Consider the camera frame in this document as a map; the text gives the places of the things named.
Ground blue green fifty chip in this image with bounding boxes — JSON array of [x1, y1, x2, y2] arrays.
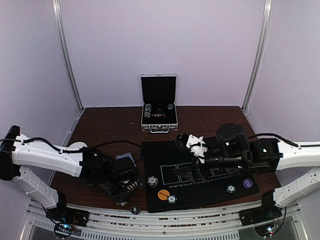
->
[[167, 195, 177, 204]]

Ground orange big blind button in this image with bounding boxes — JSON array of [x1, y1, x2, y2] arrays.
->
[[157, 189, 170, 201]]

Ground small chip stack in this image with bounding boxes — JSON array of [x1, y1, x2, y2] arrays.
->
[[147, 176, 159, 188]]

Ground purple small blind button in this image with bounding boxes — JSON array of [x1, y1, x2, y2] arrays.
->
[[242, 178, 254, 189]]

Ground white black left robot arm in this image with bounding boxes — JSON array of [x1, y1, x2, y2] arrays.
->
[[0, 125, 140, 222]]

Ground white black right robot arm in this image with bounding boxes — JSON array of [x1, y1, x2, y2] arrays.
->
[[173, 123, 320, 221]]

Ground black poker table mat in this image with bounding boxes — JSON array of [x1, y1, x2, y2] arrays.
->
[[141, 141, 260, 213]]

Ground grey playing card deck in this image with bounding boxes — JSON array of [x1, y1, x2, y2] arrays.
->
[[115, 152, 134, 162]]

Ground aluminium poker case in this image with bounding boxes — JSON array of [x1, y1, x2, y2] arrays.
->
[[140, 73, 179, 134]]

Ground white red bowl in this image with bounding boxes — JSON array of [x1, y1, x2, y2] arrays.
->
[[68, 141, 88, 150]]

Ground chips in case right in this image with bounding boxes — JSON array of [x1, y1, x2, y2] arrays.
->
[[167, 103, 175, 111]]

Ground chips row in case left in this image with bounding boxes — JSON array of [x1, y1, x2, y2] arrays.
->
[[143, 103, 152, 118]]

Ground black white chip on rail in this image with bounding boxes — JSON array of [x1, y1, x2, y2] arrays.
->
[[130, 205, 141, 215]]

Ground aluminium frame rail front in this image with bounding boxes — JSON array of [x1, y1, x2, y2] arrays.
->
[[26, 197, 301, 240]]

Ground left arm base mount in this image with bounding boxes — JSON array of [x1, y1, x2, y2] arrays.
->
[[43, 207, 90, 239]]

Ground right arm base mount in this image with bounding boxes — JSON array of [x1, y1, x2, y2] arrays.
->
[[238, 206, 284, 238]]

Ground right aluminium frame post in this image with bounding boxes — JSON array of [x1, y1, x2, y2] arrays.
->
[[241, 0, 274, 113]]

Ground aluminium frame post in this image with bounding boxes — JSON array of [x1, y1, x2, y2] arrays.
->
[[52, 0, 85, 112], [241, 0, 274, 113]]

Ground left aluminium frame post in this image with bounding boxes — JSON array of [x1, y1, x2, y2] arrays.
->
[[52, 0, 85, 112]]

